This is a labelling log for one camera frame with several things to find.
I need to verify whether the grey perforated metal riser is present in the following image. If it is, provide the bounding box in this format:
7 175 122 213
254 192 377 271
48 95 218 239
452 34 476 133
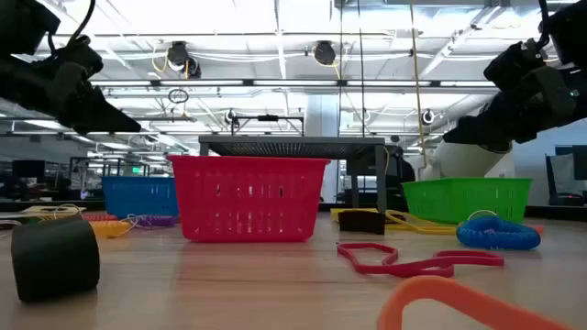
198 135 389 215

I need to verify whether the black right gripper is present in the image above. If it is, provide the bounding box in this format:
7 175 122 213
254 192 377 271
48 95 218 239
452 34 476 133
442 66 579 155

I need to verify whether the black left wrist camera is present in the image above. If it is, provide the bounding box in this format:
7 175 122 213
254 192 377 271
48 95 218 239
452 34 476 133
45 35 105 80

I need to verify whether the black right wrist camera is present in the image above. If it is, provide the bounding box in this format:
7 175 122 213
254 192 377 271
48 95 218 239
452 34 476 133
482 38 549 91

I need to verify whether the blue coil wristband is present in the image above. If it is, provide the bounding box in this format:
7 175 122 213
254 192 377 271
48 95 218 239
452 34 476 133
456 209 542 251

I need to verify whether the black coil wristband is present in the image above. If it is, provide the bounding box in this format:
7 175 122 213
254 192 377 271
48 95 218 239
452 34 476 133
338 209 386 236

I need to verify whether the green plastic basket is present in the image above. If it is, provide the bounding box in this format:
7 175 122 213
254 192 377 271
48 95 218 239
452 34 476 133
402 177 534 225

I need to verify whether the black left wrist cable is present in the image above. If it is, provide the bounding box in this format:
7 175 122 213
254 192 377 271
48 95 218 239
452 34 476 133
48 0 97 51

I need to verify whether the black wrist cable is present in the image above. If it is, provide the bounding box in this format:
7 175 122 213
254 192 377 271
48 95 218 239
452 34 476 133
48 0 97 51
537 0 552 50

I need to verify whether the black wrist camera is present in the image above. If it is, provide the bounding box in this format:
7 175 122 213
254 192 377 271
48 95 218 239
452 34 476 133
45 35 105 80
482 38 549 91

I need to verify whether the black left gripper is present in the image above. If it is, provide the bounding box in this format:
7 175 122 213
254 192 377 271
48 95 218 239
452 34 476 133
0 54 142 135

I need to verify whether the small black cylinder block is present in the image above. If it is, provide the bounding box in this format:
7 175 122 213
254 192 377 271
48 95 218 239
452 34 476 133
11 218 101 303

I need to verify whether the purple coil wristband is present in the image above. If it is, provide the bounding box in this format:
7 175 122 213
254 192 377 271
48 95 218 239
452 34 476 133
127 213 179 229

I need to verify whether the blue plastic basket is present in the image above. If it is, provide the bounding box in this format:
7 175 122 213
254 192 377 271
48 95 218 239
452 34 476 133
101 176 180 220

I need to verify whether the yellow coil wristband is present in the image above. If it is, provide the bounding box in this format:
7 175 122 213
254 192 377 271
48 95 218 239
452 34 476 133
89 220 135 239

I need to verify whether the long ceiling light rail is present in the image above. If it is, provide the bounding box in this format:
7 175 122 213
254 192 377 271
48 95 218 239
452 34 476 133
89 78 499 89

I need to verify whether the yellow rubber band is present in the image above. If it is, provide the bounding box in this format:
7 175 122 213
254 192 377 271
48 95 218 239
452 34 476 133
384 209 460 237

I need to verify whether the black background gantry frame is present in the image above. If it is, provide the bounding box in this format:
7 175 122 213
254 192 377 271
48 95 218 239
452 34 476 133
230 114 305 138

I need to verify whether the black hanging cable with coil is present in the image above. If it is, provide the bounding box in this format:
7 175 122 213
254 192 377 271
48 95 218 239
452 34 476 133
356 0 367 138

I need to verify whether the red plastic basket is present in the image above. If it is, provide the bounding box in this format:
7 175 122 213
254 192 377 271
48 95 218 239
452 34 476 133
167 154 331 243

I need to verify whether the red rubber band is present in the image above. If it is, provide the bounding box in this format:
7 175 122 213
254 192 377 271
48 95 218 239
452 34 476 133
337 241 505 279

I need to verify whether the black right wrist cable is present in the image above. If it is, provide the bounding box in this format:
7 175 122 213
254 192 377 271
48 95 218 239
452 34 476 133
537 0 552 50

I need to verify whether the black background station frame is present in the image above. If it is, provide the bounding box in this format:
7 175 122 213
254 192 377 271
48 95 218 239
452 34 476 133
68 156 150 203

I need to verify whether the black background monitor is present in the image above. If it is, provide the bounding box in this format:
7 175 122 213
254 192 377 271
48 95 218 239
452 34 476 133
11 159 47 180

